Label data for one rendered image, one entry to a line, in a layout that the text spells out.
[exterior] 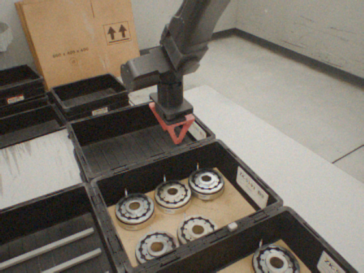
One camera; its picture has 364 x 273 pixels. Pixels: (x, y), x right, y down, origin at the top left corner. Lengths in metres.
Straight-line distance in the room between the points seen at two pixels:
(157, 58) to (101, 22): 2.83
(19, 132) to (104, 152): 1.13
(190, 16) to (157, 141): 0.68
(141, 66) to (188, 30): 0.13
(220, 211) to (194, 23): 0.54
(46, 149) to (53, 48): 2.02
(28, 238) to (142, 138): 0.48
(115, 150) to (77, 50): 2.36
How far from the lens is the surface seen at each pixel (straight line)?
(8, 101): 2.24
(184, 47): 0.55
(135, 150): 1.10
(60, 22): 3.34
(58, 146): 1.41
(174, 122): 0.68
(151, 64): 0.62
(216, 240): 0.73
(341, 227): 1.14
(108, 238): 0.74
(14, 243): 0.93
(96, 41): 3.44
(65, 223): 0.92
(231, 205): 0.92
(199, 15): 0.50
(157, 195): 0.90
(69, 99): 2.18
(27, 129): 2.18
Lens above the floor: 1.51
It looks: 37 degrees down
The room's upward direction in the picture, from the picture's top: straight up
